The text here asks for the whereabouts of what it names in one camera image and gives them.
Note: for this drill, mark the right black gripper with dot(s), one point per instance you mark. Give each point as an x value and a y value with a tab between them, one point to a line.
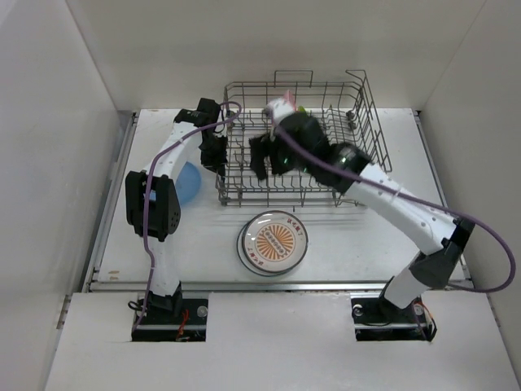
257	147

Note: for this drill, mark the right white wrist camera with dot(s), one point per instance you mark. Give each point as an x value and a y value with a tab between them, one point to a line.
278	109

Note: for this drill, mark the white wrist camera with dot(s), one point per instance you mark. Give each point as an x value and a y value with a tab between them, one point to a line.
225	118
278	109

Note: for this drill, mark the grey wire dish rack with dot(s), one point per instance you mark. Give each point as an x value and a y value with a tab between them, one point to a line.
337	121

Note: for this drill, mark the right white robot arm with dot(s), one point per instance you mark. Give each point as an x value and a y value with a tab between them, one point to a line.
440	239

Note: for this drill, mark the pink plastic plate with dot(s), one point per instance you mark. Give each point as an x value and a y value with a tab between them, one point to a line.
290	99

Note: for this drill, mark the white printed plate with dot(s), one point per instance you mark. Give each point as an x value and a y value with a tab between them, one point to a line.
272	240

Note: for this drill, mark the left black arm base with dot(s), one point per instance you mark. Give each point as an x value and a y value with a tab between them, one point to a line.
189	325

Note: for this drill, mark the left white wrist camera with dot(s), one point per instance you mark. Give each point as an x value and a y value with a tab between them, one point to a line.
225	118

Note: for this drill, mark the white ceramic plate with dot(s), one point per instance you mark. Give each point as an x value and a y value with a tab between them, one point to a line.
244	248

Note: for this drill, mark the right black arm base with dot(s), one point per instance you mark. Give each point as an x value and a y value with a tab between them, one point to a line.
376	320

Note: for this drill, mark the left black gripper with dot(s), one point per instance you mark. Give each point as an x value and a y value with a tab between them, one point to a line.
216	164

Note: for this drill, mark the blue plastic plate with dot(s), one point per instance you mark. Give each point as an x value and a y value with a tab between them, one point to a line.
188	183

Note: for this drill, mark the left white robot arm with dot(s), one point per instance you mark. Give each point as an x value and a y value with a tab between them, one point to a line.
152	204

